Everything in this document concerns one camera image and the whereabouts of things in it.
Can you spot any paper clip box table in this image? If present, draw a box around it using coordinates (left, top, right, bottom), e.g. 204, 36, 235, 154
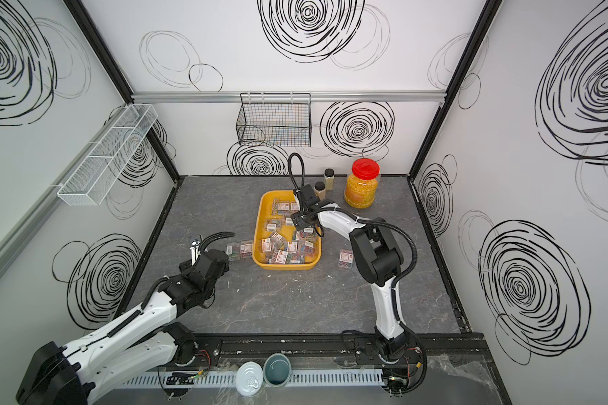
338, 249, 354, 269
240, 241, 253, 259

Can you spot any yellow plastic tray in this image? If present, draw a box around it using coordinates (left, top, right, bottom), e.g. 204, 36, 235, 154
253, 191, 322, 271

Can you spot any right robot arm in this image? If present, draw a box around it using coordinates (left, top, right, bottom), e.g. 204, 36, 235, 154
292, 184, 418, 364

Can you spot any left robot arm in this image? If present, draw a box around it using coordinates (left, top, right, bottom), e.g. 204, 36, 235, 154
15, 231, 234, 404

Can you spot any far spice bottle black cap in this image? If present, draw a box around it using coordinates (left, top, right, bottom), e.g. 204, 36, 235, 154
324, 168, 335, 191

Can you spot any red lid corn jar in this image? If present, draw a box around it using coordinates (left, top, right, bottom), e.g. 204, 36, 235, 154
344, 158, 380, 209

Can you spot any teal cup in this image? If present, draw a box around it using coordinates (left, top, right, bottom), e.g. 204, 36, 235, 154
263, 354, 293, 387

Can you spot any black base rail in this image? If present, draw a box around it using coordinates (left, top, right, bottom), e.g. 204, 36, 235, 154
193, 332, 489, 366

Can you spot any black wire basket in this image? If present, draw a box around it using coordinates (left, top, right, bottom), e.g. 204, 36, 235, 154
235, 92, 312, 147

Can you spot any white mesh wall shelf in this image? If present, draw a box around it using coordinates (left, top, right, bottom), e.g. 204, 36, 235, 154
57, 104, 157, 206

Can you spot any black corrugated cable right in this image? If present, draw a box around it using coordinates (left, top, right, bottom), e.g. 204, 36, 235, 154
286, 153, 419, 325

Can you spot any white slotted cable duct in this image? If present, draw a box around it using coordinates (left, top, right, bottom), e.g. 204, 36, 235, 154
116, 368, 386, 391

